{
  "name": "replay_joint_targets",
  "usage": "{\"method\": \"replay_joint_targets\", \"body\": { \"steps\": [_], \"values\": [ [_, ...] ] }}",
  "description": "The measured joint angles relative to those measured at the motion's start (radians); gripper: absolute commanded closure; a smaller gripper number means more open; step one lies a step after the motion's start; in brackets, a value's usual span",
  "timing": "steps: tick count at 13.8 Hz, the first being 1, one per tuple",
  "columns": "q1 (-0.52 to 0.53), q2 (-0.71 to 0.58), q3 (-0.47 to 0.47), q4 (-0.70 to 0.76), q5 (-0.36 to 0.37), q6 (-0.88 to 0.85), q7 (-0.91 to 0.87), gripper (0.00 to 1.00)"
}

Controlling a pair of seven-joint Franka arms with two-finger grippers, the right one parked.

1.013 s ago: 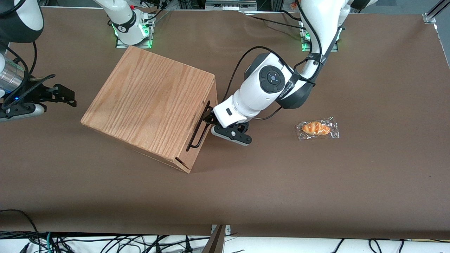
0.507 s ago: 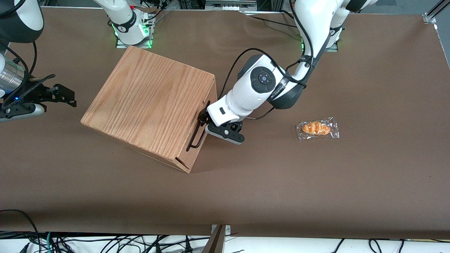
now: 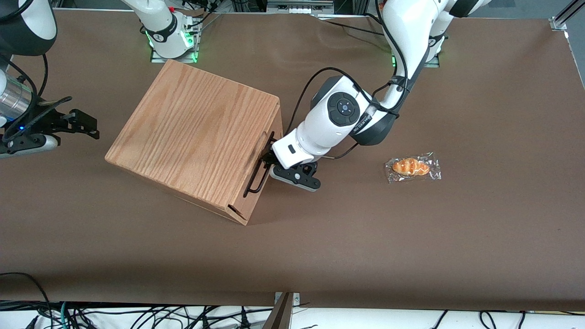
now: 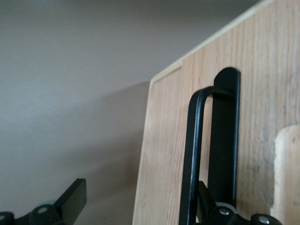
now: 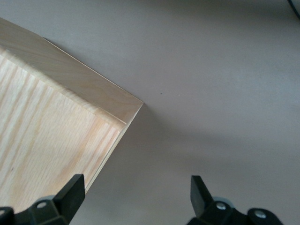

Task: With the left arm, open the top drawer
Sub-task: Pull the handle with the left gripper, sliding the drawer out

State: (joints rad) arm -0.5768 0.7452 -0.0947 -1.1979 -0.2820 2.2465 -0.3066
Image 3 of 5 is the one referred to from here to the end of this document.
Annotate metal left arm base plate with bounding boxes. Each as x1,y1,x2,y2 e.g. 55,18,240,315
391,54,440,68

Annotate bread roll in clear wrapper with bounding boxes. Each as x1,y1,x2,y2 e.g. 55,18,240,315
385,152,442,184

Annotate brown table cover sheet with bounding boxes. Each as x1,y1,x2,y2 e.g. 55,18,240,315
0,9,585,311

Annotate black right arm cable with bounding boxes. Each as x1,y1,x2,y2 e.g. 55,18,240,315
0,54,74,140

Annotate black cable tangle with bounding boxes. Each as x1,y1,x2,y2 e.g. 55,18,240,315
69,304,275,329

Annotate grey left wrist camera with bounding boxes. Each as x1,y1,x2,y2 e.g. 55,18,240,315
270,162,321,192

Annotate aluminium profile bar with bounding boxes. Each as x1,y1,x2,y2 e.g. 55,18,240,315
263,292,300,329

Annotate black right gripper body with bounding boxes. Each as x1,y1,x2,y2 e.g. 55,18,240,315
2,97,71,142

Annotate wooden drawer cabinet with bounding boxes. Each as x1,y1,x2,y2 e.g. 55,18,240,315
105,59,284,226

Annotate black base power cable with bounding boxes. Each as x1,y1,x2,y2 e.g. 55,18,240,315
320,17,385,36

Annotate long black looped cable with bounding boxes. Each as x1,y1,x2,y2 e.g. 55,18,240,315
0,272,52,320

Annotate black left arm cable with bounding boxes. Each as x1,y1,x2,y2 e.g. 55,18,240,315
284,0,410,160

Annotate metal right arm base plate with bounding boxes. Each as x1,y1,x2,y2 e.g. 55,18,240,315
150,46,200,64

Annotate wooden drawer with black handle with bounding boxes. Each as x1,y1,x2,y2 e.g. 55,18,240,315
229,104,284,220

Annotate metal background frame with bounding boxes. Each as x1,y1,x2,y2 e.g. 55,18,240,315
265,0,336,14

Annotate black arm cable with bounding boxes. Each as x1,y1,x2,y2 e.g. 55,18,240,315
284,0,410,160
0,54,74,140

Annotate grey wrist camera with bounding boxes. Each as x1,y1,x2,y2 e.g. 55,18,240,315
270,162,321,192
0,135,60,159

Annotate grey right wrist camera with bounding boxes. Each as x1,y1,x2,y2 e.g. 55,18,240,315
0,135,60,159

